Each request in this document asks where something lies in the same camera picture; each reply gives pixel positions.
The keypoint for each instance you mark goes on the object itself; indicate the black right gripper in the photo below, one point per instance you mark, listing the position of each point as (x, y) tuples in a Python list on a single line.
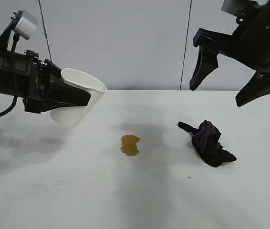
[(261, 40)]

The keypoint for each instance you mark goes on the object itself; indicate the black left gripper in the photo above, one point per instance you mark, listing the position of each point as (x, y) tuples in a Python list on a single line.
[(8, 71)]

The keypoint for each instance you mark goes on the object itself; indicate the white paper cup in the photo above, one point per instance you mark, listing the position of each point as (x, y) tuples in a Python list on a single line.
[(89, 82)]

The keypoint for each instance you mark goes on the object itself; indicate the black and purple cloth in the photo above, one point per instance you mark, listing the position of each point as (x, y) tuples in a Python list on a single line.
[(209, 145)]

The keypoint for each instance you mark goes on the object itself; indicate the brown liquid spill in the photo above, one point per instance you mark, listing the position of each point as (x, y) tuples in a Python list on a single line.
[(130, 146)]

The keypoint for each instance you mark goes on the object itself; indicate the black right camera bracket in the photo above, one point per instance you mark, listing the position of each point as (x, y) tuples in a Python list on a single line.
[(244, 16)]

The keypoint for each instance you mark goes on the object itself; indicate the black camera bracket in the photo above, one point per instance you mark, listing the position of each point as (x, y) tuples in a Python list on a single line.
[(2, 39), (244, 16)]

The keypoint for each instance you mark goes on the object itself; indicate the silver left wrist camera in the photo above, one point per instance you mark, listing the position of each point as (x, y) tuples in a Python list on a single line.
[(26, 23)]

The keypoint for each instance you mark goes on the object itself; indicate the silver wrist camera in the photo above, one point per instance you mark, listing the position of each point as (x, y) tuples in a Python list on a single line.
[(26, 23), (229, 7)]

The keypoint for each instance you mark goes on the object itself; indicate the black left camera bracket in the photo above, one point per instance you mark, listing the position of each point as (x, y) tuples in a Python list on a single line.
[(2, 39)]

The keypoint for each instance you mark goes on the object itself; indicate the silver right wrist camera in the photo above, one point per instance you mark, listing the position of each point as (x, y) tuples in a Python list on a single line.
[(229, 7)]

